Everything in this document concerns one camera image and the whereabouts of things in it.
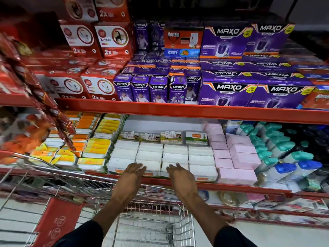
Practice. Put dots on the stack of red boxes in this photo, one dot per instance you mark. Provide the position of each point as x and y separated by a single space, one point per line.
87 61

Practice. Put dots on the person's right fingers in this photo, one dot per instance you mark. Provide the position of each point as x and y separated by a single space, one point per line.
177 169

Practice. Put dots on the rows of small purple boxes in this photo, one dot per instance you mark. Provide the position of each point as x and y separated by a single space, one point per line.
154 84

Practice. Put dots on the group of dark bottles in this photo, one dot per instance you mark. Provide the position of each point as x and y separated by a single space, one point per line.
313 136

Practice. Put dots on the blue capped white bottle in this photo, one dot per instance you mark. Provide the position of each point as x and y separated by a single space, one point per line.
281 170
307 165

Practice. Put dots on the person's left hand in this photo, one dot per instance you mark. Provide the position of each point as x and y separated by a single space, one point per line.
127 182

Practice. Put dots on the person's left fingers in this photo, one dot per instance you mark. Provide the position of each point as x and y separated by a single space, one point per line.
137 168

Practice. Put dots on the red metal shelf beam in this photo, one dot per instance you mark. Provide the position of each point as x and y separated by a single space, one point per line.
231 188
180 110
270 212

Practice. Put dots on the red cart sign panel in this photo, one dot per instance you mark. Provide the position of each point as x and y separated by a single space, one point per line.
57 223

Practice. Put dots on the stack of white swab packs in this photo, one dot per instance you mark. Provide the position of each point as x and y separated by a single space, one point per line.
200 162

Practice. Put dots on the pile of white packets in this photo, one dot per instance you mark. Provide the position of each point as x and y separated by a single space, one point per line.
277 201

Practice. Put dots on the group of teal capped bottles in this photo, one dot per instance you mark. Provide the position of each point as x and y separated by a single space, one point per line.
272 144

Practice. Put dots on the pile of orange bags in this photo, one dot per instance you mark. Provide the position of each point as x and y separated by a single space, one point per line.
18 136

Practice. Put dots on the stack of pink boxes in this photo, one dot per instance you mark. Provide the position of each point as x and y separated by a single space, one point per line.
239 159

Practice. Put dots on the person's right hand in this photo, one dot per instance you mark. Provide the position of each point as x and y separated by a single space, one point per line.
183 183

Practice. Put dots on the stack of yellow orange packets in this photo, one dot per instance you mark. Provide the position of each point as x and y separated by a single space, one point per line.
95 146

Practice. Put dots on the hanging strip of red sachets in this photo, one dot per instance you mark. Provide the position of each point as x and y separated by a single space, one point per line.
38 95

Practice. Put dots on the orange red repellent box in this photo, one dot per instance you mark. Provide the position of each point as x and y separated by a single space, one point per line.
180 41

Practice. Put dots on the person's right forearm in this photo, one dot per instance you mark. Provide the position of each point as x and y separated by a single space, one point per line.
203 213

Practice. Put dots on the black sleeve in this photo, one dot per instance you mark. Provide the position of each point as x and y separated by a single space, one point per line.
232 239
79 236

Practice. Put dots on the black left sleeve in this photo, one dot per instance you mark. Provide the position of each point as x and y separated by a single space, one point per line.
79 236

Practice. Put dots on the person's left forearm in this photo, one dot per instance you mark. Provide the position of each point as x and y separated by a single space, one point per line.
115 210

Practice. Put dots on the stack of large purple boxes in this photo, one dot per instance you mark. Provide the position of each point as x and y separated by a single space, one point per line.
239 74

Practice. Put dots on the black right sleeve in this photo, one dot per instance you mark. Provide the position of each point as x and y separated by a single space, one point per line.
232 239

